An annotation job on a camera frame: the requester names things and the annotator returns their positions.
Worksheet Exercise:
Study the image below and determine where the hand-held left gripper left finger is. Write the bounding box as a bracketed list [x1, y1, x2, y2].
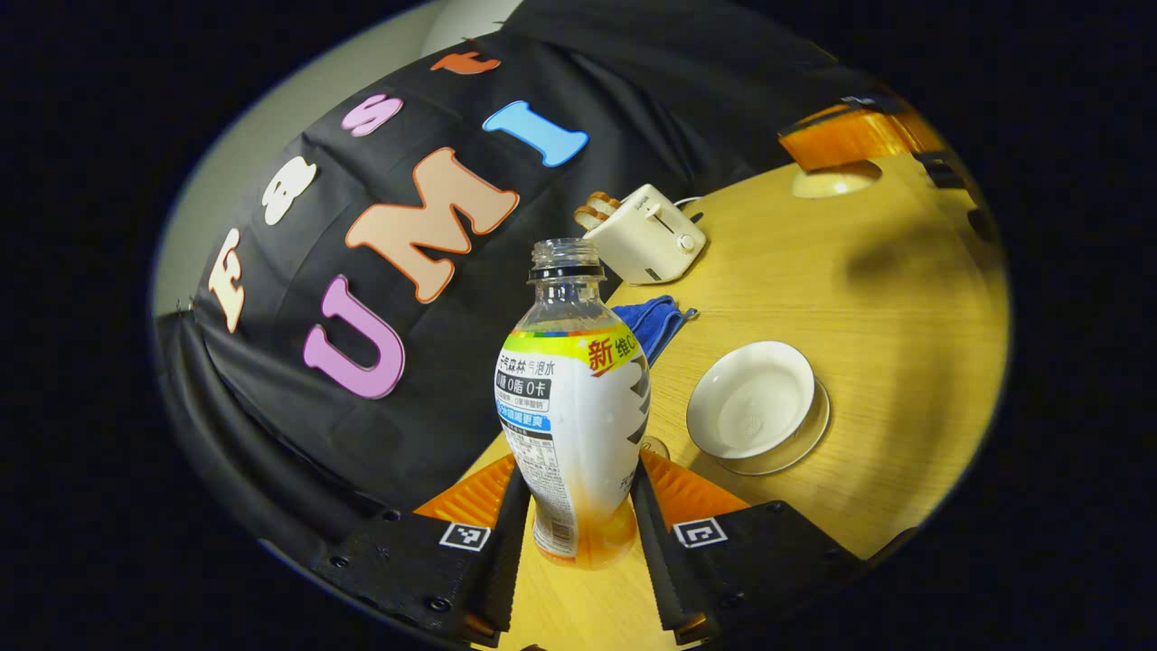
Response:
[312, 452, 532, 647]

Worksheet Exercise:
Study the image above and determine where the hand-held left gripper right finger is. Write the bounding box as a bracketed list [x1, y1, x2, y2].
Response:
[630, 449, 864, 645]

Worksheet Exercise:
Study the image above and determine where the clear labelled water bottle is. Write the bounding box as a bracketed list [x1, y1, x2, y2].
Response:
[494, 238, 652, 571]

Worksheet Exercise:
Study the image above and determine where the blue towel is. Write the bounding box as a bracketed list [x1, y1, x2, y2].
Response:
[611, 295, 699, 367]

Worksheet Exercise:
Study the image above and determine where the white toaster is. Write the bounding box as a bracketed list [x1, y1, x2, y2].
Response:
[583, 184, 708, 286]

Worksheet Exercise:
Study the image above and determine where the cream ceramic teacup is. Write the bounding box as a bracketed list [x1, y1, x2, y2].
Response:
[686, 340, 817, 460]

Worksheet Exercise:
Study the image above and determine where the black backdrop cloth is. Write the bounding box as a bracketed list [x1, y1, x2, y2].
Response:
[154, 0, 905, 580]

